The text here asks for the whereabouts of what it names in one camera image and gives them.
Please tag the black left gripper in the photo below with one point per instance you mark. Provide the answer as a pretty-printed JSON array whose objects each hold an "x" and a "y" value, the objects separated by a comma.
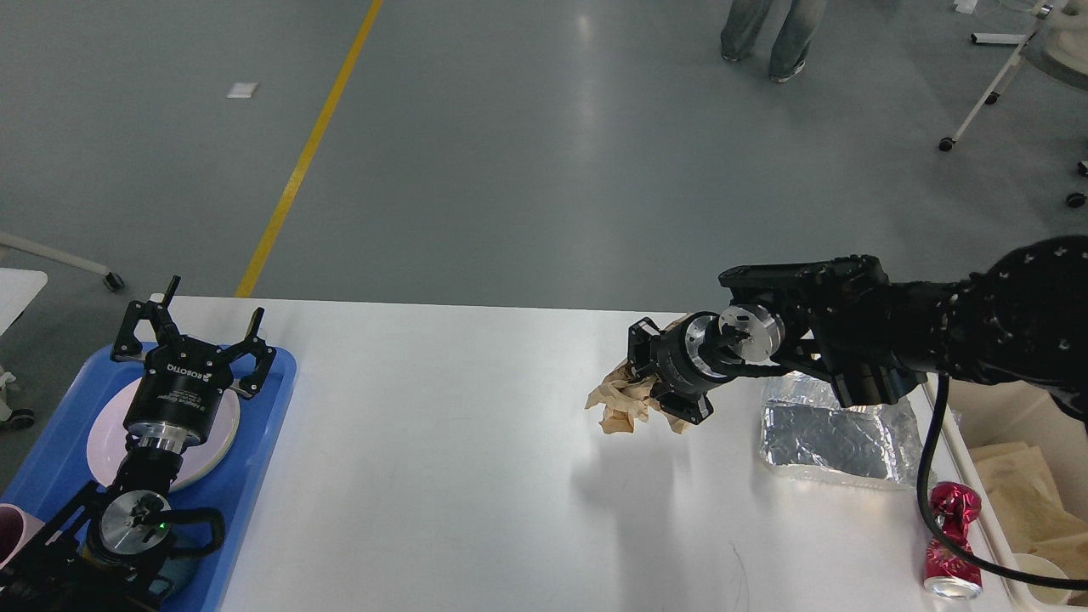
[{"x": 183, "y": 395}]

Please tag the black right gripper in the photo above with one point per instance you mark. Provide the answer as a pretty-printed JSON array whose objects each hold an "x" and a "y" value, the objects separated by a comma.
[{"x": 672, "y": 355}]

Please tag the brown paper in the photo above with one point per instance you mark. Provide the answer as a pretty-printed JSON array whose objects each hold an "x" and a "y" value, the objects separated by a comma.
[{"x": 626, "y": 398}]

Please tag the pink plate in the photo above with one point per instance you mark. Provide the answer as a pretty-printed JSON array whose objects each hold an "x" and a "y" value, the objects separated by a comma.
[{"x": 105, "y": 448}]

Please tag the aluminium foil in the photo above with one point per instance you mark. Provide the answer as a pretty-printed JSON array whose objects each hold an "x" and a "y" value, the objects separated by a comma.
[{"x": 806, "y": 434}]

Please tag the crushed red soda can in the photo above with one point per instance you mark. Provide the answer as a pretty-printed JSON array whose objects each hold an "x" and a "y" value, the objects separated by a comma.
[{"x": 946, "y": 574}]

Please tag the brown paper bag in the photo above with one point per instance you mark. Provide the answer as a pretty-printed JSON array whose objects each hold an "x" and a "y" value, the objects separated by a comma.
[{"x": 1024, "y": 497}]

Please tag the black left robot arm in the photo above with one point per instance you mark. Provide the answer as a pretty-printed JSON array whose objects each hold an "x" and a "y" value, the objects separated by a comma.
[{"x": 138, "y": 493}]

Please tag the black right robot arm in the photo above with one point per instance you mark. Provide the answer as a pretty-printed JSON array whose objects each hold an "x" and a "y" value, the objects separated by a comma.
[{"x": 844, "y": 322}]

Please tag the white stand leg left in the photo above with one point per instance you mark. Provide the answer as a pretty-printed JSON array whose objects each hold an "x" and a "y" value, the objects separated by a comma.
[{"x": 113, "y": 282}]

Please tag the white side table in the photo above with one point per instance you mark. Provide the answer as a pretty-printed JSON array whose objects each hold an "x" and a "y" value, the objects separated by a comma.
[{"x": 19, "y": 287}]

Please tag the blue plastic tray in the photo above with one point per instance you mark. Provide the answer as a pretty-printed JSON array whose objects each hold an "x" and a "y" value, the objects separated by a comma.
[{"x": 56, "y": 468}]

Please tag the pink ribbed cup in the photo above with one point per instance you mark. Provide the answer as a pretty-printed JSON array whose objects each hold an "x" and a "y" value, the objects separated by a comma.
[{"x": 17, "y": 529}]

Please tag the beige plastic bin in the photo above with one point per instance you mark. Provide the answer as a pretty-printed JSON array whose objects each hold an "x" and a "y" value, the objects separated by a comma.
[{"x": 1011, "y": 412}]

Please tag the white rolling stand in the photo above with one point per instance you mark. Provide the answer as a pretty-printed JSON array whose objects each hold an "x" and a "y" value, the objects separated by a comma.
[{"x": 1054, "y": 45}]

